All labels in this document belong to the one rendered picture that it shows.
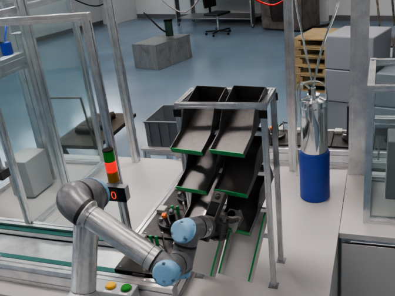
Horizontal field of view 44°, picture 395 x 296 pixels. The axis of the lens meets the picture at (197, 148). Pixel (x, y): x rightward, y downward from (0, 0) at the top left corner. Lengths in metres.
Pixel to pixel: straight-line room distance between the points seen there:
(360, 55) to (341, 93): 1.76
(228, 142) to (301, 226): 0.86
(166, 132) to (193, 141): 2.27
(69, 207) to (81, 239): 0.19
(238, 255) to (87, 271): 0.60
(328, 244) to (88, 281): 1.13
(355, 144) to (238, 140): 1.24
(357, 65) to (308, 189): 0.70
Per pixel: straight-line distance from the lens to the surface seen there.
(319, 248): 2.33
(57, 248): 2.49
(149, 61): 9.24
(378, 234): 2.45
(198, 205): 1.96
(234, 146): 1.72
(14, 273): 2.42
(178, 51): 9.50
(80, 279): 1.74
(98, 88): 2.07
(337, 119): 4.54
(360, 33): 2.67
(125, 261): 2.18
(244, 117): 1.81
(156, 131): 4.08
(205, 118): 1.84
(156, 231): 2.33
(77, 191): 1.57
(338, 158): 3.02
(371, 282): 2.60
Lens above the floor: 2.23
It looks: 24 degrees down
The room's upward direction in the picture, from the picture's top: 7 degrees counter-clockwise
